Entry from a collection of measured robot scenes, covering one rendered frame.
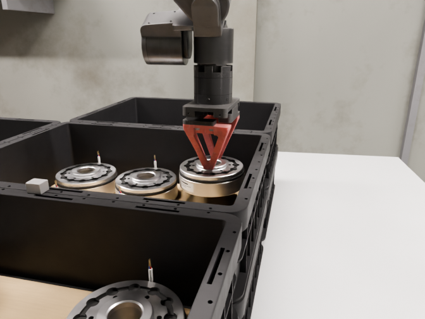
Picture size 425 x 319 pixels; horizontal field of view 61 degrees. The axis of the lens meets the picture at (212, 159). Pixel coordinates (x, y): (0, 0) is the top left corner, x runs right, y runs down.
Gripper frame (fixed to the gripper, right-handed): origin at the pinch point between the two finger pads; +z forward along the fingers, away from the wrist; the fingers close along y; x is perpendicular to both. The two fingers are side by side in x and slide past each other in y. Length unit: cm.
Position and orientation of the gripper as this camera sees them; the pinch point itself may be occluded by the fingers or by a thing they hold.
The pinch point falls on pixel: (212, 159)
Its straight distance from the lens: 56.7
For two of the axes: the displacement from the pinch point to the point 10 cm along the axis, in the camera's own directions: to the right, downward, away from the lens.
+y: -2.4, 3.1, -9.2
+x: 9.7, 0.8, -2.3
